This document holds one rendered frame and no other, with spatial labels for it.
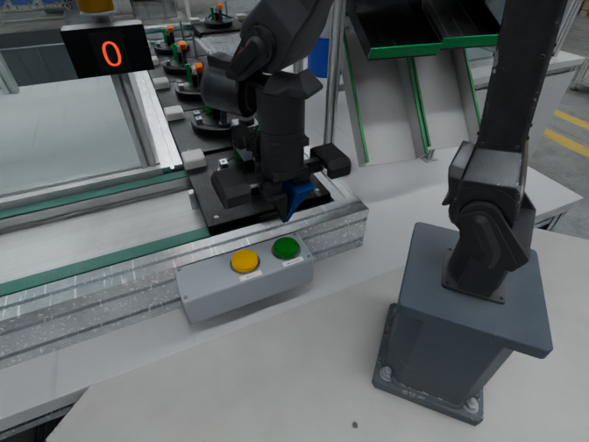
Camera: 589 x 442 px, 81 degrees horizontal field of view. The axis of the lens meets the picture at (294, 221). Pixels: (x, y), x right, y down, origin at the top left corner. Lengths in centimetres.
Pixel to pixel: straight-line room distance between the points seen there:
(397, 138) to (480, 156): 44
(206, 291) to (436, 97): 63
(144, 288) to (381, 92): 59
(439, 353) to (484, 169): 23
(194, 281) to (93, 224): 31
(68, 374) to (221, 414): 24
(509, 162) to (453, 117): 54
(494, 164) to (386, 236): 45
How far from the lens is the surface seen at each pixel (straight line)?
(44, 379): 67
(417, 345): 46
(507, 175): 34
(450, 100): 88
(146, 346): 62
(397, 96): 80
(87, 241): 75
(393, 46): 66
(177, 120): 99
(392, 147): 76
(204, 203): 66
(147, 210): 77
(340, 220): 64
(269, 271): 54
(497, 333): 41
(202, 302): 54
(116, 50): 69
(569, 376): 69
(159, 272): 57
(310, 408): 54
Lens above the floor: 137
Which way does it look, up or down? 41 degrees down
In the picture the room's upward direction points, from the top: straight up
